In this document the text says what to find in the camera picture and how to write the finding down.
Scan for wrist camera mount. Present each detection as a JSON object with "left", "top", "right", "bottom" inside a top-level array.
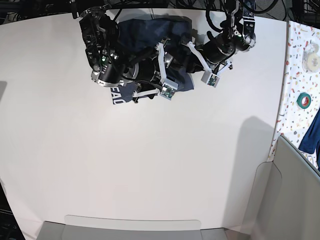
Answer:
[
  {"left": 181, "top": 39, "right": 235, "bottom": 88},
  {"left": 132, "top": 37, "right": 178, "bottom": 103}
]

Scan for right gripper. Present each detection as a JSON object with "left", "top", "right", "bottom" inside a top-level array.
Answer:
[{"left": 125, "top": 46, "right": 185, "bottom": 99}]

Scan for terrazzo patterned side surface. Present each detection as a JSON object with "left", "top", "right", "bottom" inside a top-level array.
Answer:
[{"left": 268, "top": 21, "right": 320, "bottom": 169}]

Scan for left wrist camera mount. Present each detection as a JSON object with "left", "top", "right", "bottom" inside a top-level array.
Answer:
[{"left": 181, "top": 39, "right": 235, "bottom": 88}]

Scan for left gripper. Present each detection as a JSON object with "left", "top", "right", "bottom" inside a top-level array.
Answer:
[{"left": 186, "top": 34, "right": 236, "bottom": 74}]

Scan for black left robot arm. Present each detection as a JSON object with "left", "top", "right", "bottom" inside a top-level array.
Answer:
[{"left": 195, "top": 0, "right": 256, "bottom": 74}]

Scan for clear tape dispenser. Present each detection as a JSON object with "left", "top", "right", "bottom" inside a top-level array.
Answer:
[{"left": 302, "top": 43, "right": 320, "bottom": 73}]

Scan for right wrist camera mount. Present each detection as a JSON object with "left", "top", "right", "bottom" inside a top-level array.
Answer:
[{"left": 132, "top": 37, "right": 178, "bottom": 103}]

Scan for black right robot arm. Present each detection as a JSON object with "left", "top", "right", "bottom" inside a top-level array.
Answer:
[{"left": 70, "top": 0, "right": 179, "bottom": 102}]

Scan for blue cloth at right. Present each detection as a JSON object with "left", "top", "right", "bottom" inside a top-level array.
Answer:
[{"left": 298, "top": 115, "right": 320, "bottom": 154}]

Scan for green tape roll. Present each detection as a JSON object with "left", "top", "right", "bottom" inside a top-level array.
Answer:
[{"left": 296, "top": 92, "right": 312, "bottom": 110}]

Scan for grey front divider panel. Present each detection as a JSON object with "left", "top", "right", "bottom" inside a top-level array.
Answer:
[{"left": 37, "top": 215, "right": 227, "bottom": 240}]

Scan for dark blue printed t-shirt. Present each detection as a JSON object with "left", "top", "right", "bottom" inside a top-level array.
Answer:
[{"left": 111, "top": 15, "right": 196, "bottom": 106}]

